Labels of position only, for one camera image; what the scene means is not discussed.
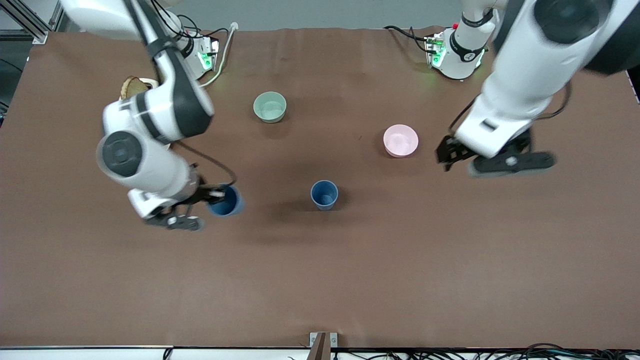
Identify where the blue plastic cup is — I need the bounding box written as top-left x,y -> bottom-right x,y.
206,185 -> 245,217
310,180 -> 339,211

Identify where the pink bowl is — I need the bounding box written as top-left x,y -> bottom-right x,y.
383,124 -> 419,159

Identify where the green bowl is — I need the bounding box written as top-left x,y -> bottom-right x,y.
253,91 -> 288,124

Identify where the brown bread slice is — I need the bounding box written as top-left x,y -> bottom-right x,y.
120,75 -> 150,101

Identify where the brown table cover sheet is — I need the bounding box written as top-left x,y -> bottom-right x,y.
0,26 -> 640,349

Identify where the black arm base cable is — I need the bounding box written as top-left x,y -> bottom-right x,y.
384,25 -> 436,53
150,0 -> 230,56

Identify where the white toaster power cable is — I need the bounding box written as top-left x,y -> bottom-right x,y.
200,21 -> 239,88

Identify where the metal bracket with post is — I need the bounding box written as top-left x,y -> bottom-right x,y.
309,331 -> 339,360

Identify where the black cable bundle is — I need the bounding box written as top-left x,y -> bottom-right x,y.
330,342 -> 640,360

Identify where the aluminium frame profile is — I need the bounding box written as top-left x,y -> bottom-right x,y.
0,0 -> 63,44

